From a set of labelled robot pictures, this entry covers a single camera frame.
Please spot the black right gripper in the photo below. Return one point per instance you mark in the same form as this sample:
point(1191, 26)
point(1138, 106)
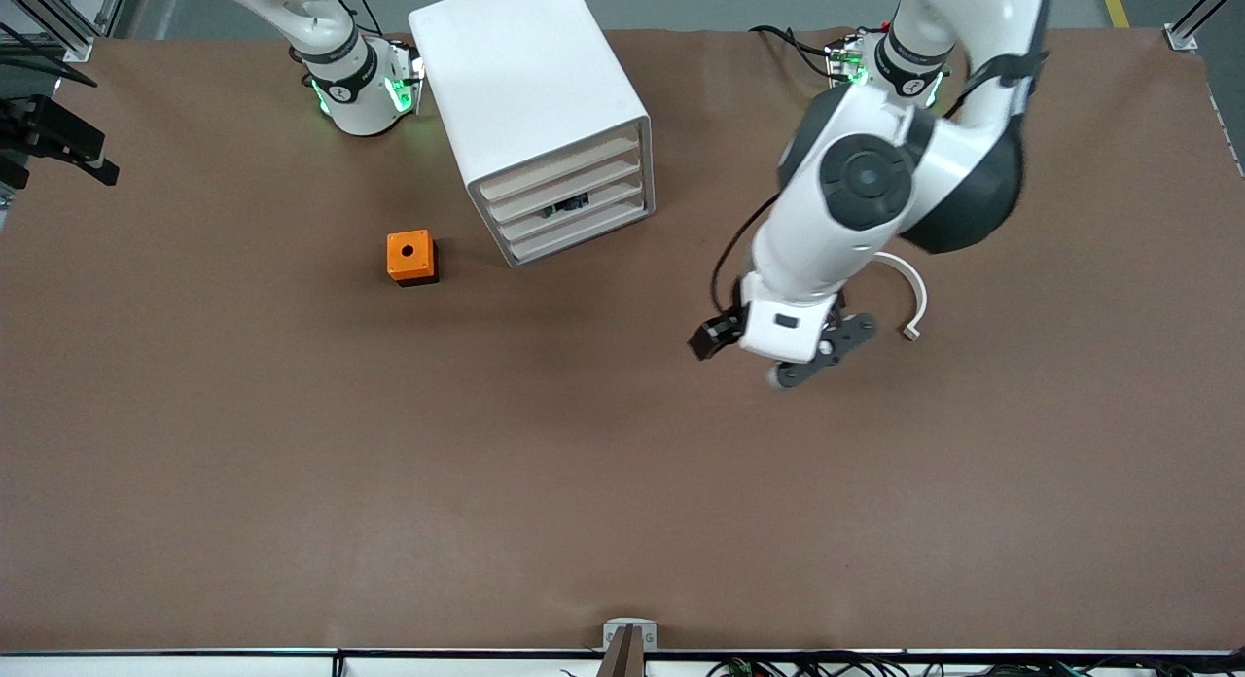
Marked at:
point(47, 132)

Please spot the white plastic drawer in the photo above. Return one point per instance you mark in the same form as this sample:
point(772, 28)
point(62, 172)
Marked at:
point(564, 166)
point(579, 231)
point(613, 197)
point(569, 187)

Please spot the green mushroom push button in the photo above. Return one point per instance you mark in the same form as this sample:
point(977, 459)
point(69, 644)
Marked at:
point(569, 206)

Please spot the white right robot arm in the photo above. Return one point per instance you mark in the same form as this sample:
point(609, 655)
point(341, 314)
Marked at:
point(358, 103)

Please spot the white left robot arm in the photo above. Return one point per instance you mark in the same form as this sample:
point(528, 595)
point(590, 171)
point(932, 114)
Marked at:
point(846, 230)

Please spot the white drawer cabinet housing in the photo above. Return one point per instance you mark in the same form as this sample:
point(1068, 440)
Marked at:
point(525, 64)

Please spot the white curved plastic clip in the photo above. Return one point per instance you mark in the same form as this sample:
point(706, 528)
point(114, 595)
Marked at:
point(920, 298)

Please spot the orange box with round hole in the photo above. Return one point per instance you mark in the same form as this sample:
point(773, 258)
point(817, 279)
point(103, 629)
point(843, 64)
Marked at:
point(397, 265)

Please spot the large table cover mat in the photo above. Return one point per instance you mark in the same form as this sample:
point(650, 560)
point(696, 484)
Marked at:
point(292, 541)

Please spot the grey aluminium frame profile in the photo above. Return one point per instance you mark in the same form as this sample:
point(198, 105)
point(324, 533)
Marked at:
point(78, 47)
point(1185, 38)

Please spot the grey metal mount bracket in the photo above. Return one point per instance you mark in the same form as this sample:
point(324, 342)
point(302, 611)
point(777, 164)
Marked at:
point(613, 630)

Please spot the brown narrow post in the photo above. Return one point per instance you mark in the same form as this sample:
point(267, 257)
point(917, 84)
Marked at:
point(622, 658)

